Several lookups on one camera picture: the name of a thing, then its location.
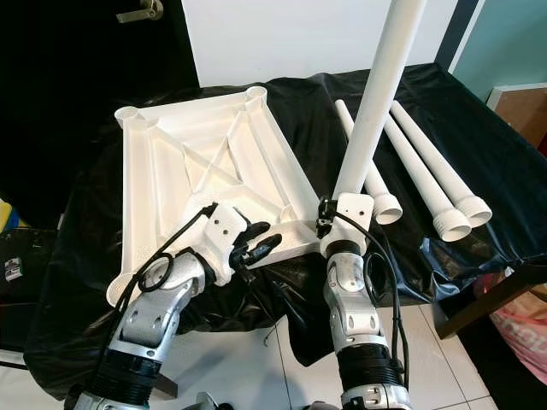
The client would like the white plastic table top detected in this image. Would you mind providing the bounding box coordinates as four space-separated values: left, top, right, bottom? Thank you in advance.
107 85 330 308

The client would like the black shiny table cloth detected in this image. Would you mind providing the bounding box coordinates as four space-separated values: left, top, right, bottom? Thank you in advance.
21 64 547 398

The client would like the grey left robot foot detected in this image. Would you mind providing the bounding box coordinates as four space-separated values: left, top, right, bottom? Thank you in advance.
197 391 227 410

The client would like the brown wooden table leg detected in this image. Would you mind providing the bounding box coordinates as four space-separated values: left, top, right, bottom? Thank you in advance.
152 376 180 401
436 263 547 340

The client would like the black case with white label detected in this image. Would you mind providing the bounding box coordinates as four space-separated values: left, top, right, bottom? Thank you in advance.
0 231 35 360

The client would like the brown cardboard box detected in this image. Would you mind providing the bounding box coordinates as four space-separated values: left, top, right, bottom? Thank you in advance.
487 84 547 150

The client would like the pink plastic bag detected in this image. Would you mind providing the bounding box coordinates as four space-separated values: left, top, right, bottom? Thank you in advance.
474 273 547 368

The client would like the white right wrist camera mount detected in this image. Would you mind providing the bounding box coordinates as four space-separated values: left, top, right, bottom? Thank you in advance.
321 192 373 257

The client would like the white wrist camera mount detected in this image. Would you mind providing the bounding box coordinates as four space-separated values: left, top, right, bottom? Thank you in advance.
192 202 253 287
321 192 373 257

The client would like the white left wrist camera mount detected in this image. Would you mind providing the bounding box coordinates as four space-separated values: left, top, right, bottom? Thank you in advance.
192 202 253 287

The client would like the metal door handle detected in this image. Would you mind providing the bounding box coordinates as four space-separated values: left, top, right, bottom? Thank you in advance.
115 0 165 24

